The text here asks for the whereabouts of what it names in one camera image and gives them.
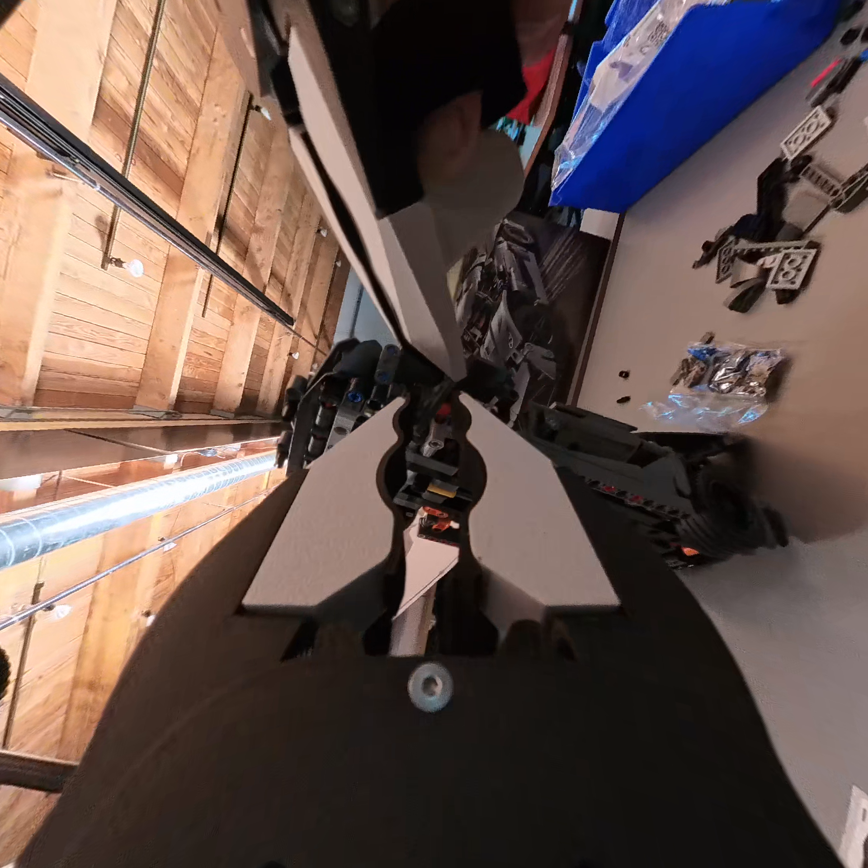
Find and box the dark lego set box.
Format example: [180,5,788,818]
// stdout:
[453,210,614,425]

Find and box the pile of lego pieces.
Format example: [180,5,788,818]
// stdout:
[692,41,868,314]

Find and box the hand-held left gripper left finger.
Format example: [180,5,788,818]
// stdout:
[241,397,409,652]

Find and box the red bag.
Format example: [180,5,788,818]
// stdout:
[505,51,557,126]

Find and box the blue plastic bin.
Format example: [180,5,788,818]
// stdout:
[548,0,845,212]

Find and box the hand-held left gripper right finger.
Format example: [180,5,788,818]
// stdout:
[458,393,621,653]

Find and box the clear plastic bag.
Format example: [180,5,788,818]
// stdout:
[551,0,720,191]

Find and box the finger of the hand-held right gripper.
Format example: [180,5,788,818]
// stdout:
[287,12,417,355]
[375,198,470,382]

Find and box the silver ventilation duct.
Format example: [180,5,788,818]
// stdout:
[0,451,279,577]

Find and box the lego car chassis model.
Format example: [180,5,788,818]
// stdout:
[281,338,791,571]

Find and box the clear bag of lego pieces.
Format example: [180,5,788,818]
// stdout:
[641,331,789,435]

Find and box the person's right hand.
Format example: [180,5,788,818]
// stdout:
[415,91,492,191]

